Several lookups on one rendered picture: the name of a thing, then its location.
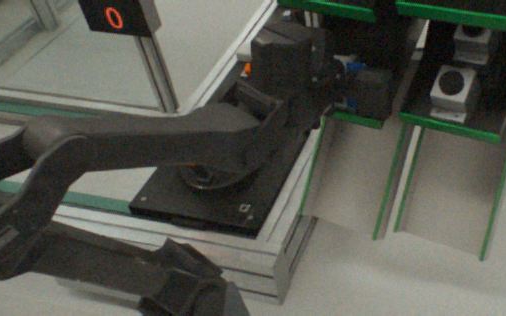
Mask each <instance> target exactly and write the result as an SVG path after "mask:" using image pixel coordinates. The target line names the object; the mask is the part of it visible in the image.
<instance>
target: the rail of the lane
mask: <svg viewBox="0 0 506 316"><path fill-rule="evenodd" d="M52 219H53V220H57V221H59V222H62V223H65V224H69V225H72V226H75V227H78V228H82V229H85V230H87V231H90V232H94V233H97V234H100V235H105V236H106V237H110V238H115V239H120V240H124V241H130V242H135V243H140V244H146V245H151V246H155V247H160V248H161V247H162V245H163V243H164V241H166V239H167V237H168V236H169V237H170V238H172V239H173V240H174V241H176V242H179V243H186V242H188V243H189V244H190V245H191V246H193V247H194V248H196V249H197V250H198V251H200V252H201V253H202V254H203V255H205V256H206V257H207V258H208V259H210V260H211V261H212V262H213V263H215V264H216V265H217V266H218V267H220V268H221V269H222V270H223V271H224V272H223V273H222V274H221V277H223V278H224V279H225V280H226V281H227V282H230V281H231V282H234V283H235V285H236V287H237V289H238V291H239V293H240V295H241V297H242V298H244V299H249V300H253V301H258V302H262V303H268V304H272V305H277V306H282V305H283V302H284V300H285V298H286V295H287V292H288V290H289V287H290V285H291V281H290V277H289V273H288V268H287V264H286V260H285V254H284V250H283V245H280V244H275V243H270V242H265V241H259V240H254V239H249V238H244V237H239V236H234V235H232V236H228V235H222V234H217V233H212V232H207V227H206V224H205V223H201V222H195V221H190V220H184V219H179V218H173V219H172V220H171V223H172V225H170V224H165V223H159V222H154V221H148V220H143V219H137V218H132V217H127V216H122V215H116V214H110V213H105V212H99V211H94V210H88V209H83V208H80V209H78V207H77V208H71V207H66V206H59V208H58V210H57V211H56V213H55V215H53V217H52Z"/></svg>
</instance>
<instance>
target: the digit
mask: <svg viewBox="0 0 506 316"><path fill-rule="evenodd" d="M95 3H96V6H98V8H99V11H100V14H101V16H102V20H103V23H104V25H106V28H107V31H118V32H123V33H128V34H131V32H130V28H129V25H128V22H127V19H126V16H125V13H123V11H122V7H121V4H120V2H119V1H105V0H95Z"/></svg>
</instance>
